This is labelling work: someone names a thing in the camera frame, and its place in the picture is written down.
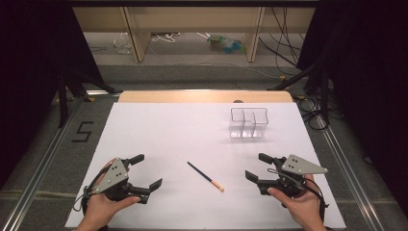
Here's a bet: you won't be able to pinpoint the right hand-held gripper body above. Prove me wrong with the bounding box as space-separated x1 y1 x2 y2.
256 154 329 199

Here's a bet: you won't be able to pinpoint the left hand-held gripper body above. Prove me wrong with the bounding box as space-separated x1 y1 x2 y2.
84 156 150 205

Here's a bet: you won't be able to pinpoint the clear plastic organizer box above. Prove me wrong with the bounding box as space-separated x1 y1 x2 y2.
228 107 269 140

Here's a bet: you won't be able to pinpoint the person's left hand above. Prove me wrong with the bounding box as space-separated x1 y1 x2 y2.
80 157 141 230

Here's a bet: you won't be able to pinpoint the person's right hand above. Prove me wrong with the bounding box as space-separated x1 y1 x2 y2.
267 173 327 231

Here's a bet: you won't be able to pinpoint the white table mat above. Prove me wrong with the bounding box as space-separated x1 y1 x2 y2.
64 102 347 230

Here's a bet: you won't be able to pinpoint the wooden table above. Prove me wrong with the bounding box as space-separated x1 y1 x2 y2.
117 90 293 104

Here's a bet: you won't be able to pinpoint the black stand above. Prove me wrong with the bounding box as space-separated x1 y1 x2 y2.
267 61 332 127
57 67 120 129

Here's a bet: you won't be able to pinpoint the clear plastic bag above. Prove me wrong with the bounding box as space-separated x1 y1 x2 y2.
112 32 134 55

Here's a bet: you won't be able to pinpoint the colourful plastic bag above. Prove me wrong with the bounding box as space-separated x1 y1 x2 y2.
207 33 247 55

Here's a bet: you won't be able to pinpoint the black curtain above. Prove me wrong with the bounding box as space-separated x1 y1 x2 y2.
295 0 408 220
0 0 104 191

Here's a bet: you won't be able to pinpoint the wooden shelf unit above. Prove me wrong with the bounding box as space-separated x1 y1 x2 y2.
72 7 318 64

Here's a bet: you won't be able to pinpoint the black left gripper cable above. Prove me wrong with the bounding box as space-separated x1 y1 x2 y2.
72 163 112 216

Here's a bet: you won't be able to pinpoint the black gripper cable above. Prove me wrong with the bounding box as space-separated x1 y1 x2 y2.
72 163 112 216
268 167 329 224

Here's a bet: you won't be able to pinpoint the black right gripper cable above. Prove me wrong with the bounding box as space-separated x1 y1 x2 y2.
268 167 329 224

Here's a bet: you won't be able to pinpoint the metal floor rail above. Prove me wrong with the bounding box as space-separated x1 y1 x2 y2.
315 115 387 231
0 98 85 231

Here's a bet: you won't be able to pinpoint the coiled black floor cables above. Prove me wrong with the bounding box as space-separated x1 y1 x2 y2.
293 95 332 132

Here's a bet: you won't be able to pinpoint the hanging black cables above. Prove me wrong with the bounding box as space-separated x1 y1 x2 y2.
258 7 306 77

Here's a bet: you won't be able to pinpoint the white cord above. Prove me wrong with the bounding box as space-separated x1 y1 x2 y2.
150 32 182 44

